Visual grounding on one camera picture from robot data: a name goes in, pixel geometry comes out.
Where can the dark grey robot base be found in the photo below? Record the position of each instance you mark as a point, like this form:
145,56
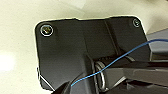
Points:
63,50

